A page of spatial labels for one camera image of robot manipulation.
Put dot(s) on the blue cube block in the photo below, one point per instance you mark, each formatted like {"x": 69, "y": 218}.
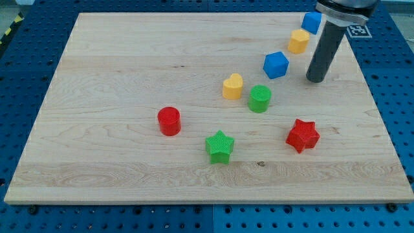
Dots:
{"x": 275, "y": 65}

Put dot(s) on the white fiducial marker tag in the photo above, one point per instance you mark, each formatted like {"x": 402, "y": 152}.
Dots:
{"x": 358, "y": 31}

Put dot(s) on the blue cube near top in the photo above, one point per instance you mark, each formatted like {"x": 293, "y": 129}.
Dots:
{"x": 311, "y": 22}

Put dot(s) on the red star block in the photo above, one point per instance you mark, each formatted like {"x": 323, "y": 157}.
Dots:
{"x": 303, "y": 135}

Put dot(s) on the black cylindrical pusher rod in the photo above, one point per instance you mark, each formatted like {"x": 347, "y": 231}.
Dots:
{"x": 324, "y": 54}

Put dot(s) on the green star block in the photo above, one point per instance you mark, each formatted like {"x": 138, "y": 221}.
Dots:
{"x": 219, "y": 147}

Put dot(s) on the yellow hexagon block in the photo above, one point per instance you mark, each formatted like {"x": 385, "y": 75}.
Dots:
{"x": 299, "y": 40}

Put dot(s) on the robot arm flange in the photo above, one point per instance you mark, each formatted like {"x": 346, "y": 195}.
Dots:
{"x": 344, "y": 13}

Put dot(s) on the yellow heart block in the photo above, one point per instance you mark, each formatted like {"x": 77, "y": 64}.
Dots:
{"x": 233, "y": 87}

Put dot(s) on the red cylinder block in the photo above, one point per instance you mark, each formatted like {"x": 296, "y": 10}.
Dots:
{"x": 169, "y": 121}

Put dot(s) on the green cylinder block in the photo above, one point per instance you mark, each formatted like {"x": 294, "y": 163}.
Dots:
{"x": 259, "y": 98}

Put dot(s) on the wooden board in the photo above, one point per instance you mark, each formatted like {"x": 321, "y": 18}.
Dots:
{"x": 96, "y": 139}

